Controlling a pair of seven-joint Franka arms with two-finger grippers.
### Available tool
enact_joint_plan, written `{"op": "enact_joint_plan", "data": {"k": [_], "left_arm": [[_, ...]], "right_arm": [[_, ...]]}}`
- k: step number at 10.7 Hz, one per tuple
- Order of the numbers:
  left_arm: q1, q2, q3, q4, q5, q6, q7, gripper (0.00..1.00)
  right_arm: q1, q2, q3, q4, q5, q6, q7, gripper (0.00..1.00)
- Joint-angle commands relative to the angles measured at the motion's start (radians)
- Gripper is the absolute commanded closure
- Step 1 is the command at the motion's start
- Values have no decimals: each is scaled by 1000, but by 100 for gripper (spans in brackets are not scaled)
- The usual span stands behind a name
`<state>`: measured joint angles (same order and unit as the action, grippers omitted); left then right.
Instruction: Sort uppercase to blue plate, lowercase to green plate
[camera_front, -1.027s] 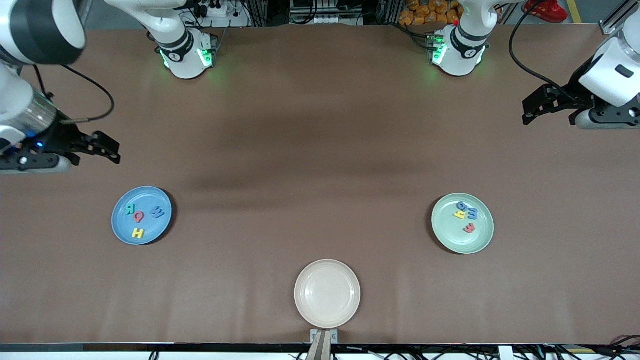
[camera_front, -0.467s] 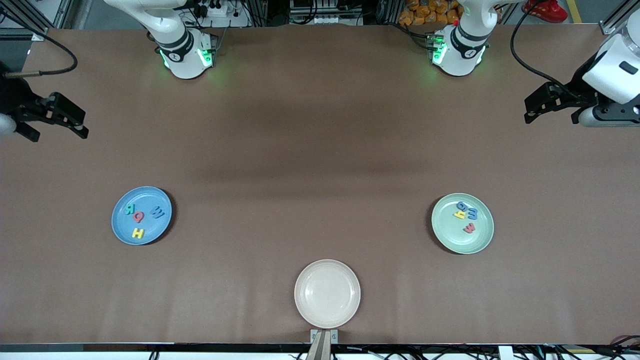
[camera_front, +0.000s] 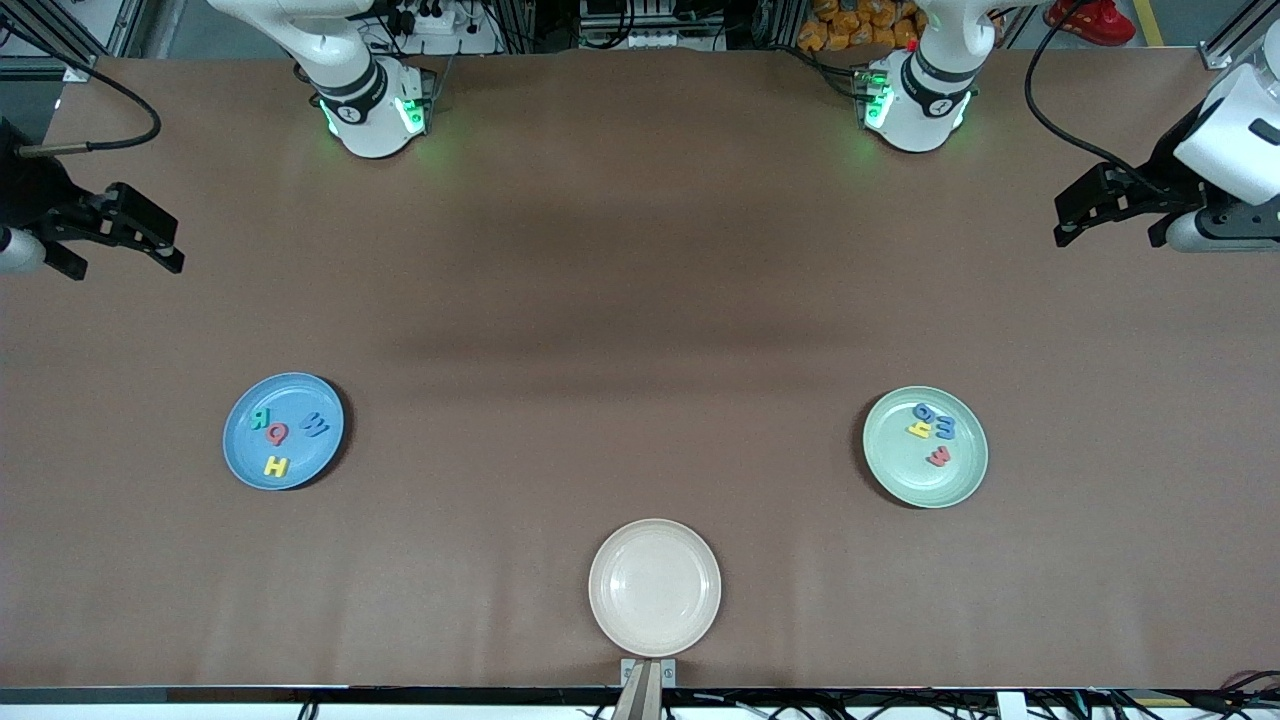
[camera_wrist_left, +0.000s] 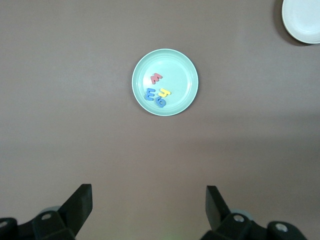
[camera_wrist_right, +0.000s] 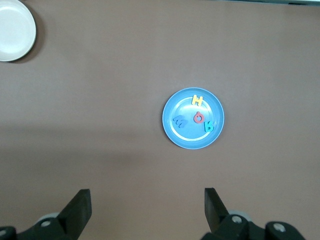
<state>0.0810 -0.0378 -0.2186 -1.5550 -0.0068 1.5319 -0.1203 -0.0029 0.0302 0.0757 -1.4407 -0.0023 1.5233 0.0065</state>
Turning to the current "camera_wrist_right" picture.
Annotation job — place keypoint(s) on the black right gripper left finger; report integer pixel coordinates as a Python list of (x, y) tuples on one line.
[(67, 225)]

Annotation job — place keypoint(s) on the yellow uppercase H letter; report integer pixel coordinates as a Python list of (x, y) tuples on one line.
[(197, 100)]

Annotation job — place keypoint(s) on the teal uppercase R letter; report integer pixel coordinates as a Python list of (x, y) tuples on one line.
[(208, 127)]

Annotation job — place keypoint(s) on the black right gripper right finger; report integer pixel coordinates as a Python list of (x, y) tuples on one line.
[(220, 225)]

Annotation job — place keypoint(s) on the blue plate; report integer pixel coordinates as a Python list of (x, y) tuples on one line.
[(190, 137)]

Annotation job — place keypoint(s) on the cream plate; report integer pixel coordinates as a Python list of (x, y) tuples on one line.
[(15, 30)]

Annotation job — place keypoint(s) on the brown table cover sheet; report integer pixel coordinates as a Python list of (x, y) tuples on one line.
[(100, 100)]

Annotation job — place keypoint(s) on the red uppercase Q letter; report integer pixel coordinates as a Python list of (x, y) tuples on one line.
[(194, 119)]

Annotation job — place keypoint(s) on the blue uppercase W letter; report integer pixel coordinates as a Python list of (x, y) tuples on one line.
[(180, 121)]

